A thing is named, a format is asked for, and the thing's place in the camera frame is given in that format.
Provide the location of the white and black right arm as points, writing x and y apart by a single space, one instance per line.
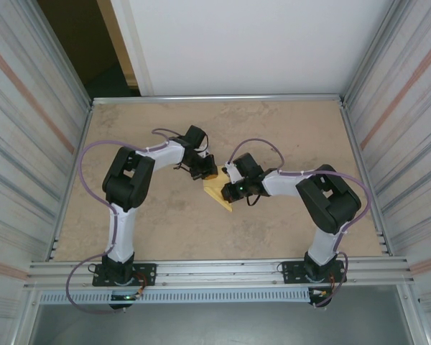
327 201

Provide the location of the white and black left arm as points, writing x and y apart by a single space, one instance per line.
124 233

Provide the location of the grey metal lower panel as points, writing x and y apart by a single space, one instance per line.
219 323

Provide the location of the white door jamb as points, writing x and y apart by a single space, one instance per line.
133 46

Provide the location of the translucent corrugated side panel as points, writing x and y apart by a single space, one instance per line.
413 151
21 151

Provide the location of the aluminium table edge rail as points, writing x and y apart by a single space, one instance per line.
219 99

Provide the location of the long aluminium base rail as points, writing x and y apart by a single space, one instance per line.
219 273

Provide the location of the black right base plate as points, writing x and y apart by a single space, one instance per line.
291 271

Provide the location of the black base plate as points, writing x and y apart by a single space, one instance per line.
147 274
291 271

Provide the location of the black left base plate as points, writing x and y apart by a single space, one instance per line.
147 274

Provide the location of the aluminium table side rail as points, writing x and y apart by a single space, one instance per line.
70 183
366 143

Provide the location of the aluminium frame upright post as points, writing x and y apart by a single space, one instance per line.
375 54
66 64

